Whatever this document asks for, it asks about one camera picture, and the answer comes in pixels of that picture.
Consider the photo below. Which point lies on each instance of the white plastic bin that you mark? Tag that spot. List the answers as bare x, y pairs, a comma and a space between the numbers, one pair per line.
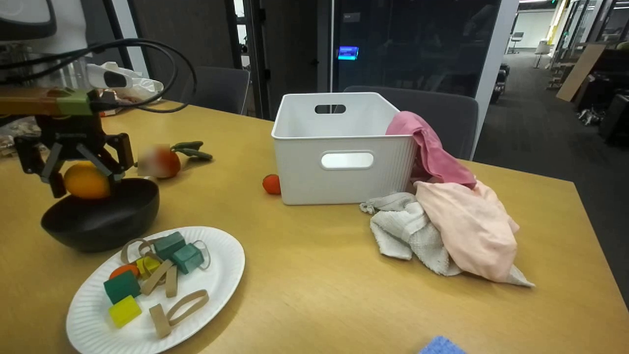
335, 148

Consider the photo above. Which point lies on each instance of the grey chair right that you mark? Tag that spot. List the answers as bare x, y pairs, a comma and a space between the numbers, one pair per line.
453, 116

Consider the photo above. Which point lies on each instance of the blue lit screen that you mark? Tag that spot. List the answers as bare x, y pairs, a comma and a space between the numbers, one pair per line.
347, 53

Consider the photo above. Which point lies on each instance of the orange fruit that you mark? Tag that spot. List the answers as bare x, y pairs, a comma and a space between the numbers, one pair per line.
85, 181

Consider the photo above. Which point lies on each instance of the black bowl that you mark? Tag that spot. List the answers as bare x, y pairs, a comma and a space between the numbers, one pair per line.
109, 223

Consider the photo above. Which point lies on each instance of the grey cloth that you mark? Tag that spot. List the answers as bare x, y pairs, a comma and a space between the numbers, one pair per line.
404, 230

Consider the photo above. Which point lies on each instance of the red strawberry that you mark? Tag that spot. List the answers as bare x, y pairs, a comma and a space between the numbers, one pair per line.
272, 183

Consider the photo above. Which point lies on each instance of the yellow block front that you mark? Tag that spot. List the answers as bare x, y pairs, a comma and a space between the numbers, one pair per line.
124, 311

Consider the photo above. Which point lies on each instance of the grey chair left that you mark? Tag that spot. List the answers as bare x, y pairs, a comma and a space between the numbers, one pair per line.
217, 87

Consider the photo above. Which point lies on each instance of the teal block right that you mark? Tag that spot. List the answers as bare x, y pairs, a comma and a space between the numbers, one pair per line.
187, 258

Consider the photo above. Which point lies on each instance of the grey chair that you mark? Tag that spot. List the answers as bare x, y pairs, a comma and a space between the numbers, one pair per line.
217, 87
453, 116

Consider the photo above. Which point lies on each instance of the dark pink cloth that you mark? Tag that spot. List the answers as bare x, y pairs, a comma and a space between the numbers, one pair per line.
433, 162

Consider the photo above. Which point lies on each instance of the green block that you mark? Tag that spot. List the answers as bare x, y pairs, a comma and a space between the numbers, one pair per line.
122, 286
168, 244

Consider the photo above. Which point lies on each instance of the plush radish toy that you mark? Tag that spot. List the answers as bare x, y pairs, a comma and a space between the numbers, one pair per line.
170, 162

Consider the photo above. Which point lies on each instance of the wooden loop piece front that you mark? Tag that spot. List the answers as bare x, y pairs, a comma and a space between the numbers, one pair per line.
166, 319

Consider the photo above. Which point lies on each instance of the orange round block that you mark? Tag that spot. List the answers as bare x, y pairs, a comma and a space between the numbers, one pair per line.
126, 268

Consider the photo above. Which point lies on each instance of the yellow block small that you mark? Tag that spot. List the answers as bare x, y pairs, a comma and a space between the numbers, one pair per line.
148, 264

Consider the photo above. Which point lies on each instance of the light pink cloth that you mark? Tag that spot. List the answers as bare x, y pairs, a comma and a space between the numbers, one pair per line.
474, 227

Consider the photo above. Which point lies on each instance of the wooden letter piece middle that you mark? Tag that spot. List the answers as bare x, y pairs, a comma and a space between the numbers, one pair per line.
154, 280

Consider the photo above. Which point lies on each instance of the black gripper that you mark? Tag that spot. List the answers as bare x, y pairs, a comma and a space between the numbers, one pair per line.
69, 138

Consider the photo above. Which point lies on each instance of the green block lower left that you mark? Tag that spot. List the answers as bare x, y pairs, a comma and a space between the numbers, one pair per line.
122, 286

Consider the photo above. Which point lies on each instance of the green block upper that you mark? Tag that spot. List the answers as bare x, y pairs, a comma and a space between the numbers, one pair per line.
168, 244

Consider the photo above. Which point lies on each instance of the blue sponge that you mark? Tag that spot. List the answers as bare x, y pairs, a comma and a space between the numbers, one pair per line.
441, 345

